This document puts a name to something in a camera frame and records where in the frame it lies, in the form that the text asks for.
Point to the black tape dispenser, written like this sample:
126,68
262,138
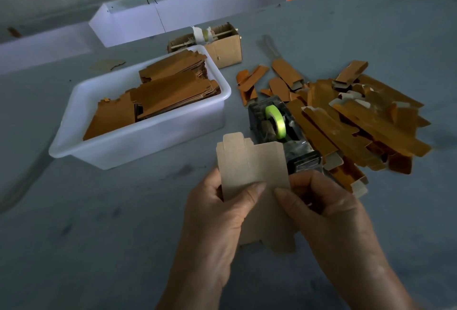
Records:
303,156

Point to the small brown object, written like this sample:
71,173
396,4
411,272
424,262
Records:
13,32

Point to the white plastic bin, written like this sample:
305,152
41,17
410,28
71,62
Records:
139,145

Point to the green tape roll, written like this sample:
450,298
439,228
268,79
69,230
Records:
276,120

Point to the person's left forearm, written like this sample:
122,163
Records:
189,295

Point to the small cardboard box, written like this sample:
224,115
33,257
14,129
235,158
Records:
227,50

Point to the person's right hand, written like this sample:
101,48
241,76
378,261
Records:
335,231

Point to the person's left hand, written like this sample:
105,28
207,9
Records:
211,235

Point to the person's right forearm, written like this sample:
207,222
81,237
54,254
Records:
378,297

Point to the pile of gold boxes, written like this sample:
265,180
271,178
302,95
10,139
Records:
357,120

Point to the gold cartons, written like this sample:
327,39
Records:
175,90

